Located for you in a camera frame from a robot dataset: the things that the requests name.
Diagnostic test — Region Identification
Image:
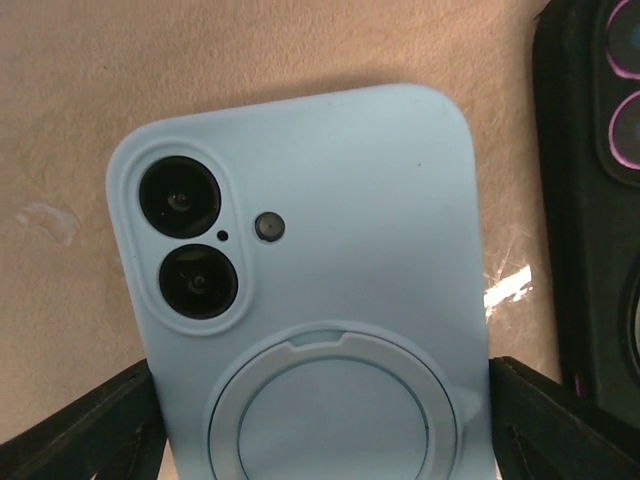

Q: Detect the black cased phone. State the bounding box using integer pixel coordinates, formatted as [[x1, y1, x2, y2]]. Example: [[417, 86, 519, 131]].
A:
[[532, 1, 639, 425]]

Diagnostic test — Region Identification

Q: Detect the light blue cased phone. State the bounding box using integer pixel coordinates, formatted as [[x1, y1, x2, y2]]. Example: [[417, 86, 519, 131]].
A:
[[106, 84, 496, 479]]

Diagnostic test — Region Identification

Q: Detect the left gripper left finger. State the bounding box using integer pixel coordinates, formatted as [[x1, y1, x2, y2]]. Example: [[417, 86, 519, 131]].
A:
[[1, 360, 165, 479]]

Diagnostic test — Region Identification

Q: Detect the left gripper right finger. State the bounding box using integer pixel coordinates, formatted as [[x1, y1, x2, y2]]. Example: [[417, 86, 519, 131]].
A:
[[489, 356, 639, 480]]

